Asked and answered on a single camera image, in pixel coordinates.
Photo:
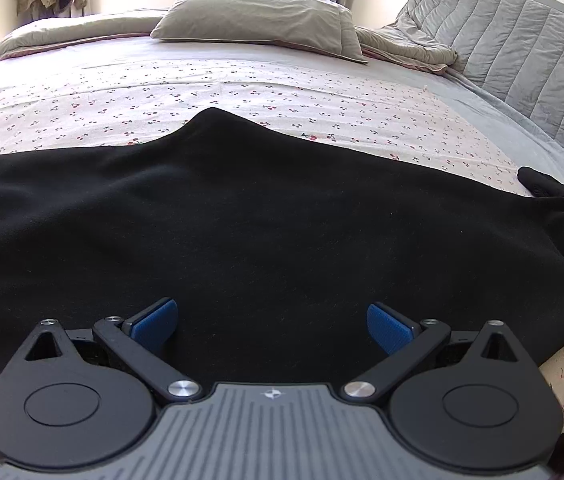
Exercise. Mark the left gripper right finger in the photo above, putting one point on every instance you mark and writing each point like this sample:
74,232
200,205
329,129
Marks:
407,344

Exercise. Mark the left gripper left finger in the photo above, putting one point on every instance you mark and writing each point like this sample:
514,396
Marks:
137,343

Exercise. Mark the grey quilted headboard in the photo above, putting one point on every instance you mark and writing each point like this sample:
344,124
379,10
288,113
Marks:
512,49

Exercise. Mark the grey pillow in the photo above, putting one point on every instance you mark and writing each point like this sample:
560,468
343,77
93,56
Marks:
318,26

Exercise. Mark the cherry print bed sheet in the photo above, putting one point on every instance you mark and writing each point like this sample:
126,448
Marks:
126,92

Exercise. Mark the black pants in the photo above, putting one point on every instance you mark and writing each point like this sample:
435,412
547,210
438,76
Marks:
273,248

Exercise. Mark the grey folded duvet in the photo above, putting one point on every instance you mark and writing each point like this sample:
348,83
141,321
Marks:
388,44

